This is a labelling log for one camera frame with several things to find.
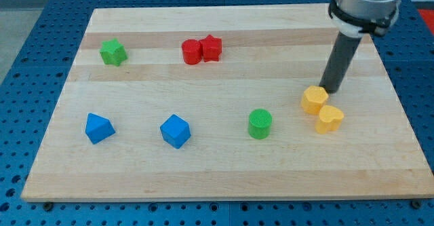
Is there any blue triangle block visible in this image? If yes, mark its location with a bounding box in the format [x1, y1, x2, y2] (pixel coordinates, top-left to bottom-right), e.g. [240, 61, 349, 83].
[85, 113, 115, 145]

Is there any green star block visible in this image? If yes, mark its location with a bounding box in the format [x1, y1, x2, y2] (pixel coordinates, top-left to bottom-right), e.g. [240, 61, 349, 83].
[99, 38, 128, 67]

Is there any wooden board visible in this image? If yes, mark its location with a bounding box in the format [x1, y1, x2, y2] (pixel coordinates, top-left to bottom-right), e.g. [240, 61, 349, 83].
[21, 3, 433, 202]

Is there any green cylinder block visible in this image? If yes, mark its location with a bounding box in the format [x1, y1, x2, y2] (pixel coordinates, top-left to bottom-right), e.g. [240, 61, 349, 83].
[248, 109, 273, 139]

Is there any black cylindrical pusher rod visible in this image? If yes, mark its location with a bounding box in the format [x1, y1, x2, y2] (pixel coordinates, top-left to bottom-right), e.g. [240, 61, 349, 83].
[319, 33, 361, 94]

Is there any red star block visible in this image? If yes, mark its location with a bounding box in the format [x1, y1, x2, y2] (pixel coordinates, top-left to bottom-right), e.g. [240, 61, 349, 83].
[199, 35, 222, 62]

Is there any yellow hexagon block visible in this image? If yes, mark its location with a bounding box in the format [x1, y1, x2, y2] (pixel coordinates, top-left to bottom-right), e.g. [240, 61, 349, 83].
[300, 86, 329, 115]

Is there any red cylinder block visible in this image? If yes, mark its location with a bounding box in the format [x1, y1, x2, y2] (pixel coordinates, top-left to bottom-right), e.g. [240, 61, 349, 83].
[181, 39, 202, 65]

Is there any blue cube block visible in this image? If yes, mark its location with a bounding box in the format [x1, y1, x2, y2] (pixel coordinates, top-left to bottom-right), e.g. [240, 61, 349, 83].
[160, 114, 191, 149]

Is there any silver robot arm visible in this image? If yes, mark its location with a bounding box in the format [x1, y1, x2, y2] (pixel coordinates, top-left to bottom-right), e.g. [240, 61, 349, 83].
[328, 0, 401, 39]

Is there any yellow heart block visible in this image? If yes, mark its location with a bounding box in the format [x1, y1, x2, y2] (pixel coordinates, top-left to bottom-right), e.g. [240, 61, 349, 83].
[315, 105, 344, 134]

